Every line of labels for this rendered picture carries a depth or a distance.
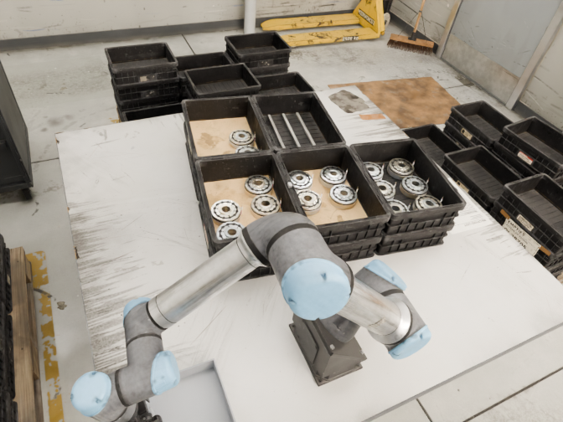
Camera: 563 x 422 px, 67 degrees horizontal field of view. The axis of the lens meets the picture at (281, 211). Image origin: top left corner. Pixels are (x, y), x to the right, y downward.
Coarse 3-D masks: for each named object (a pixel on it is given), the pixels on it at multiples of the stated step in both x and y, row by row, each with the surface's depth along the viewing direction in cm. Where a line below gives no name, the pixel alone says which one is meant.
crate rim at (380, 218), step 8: (280, 152) 161; (288, 152) 161; (296, 152) 162; (352, 152) 165; (280, 160) 157; (360, 168) 158; (288, 176) 152; (368, 184) 153; (296, 192) 146; (376, 192) 150; (296, 200) 143; (384, 208) 145; (376, 216) 142; (384, 216) 142; (320, 224) 137; (328, 224) 137; (336, 224) 137; (344, 224) 138; (352, 224) 139; (360, 224) 141; (368, 224) 142; (320, 232) 137
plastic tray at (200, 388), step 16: (192, 368) 120; (208, 368) 124; (192, 384) 120; (208, 384) 121; (160, 400) 116; (176, 400) 117; (192, 400) 117; (208, 400) 118; (224, 400) 118; (176, 416) 114; (192, 416) 114; (208, 416) 115; (224, 416) 115
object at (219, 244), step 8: (264, 152) 160; (272, 152) 160; (200, 160) 153; (208, 160) 154; (216, 160) 154; (224, 160) 155; (200, 168) 150; (280, 168) 154; (200, 176) 149; (200, 184) 144; (288, 192) 146; (208, 208) 137; (296, 208) 143; (208, 216) 135; (208, 224) 135; (216, 240) 128; (224, 240) 128; (232, 240) 129
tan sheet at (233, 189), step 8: (208, 184) 159; (216, 184) 160; (224, 184) 160; (232, 184) 160; (240, 184) 161; (208, 192) 156; (216, 192) 157; (224, 192) 157; (232, 192) 158; (240, 192) 158; (272, 192) 160; (208, 200) 153; (216, 200) 154; (232, 200) 155; (240, 200) 155; (248, 200) 155; (240, 208) 152; (248, 208) 152; (280, 208) 154; (240, 216) 150; (248, 216) 150
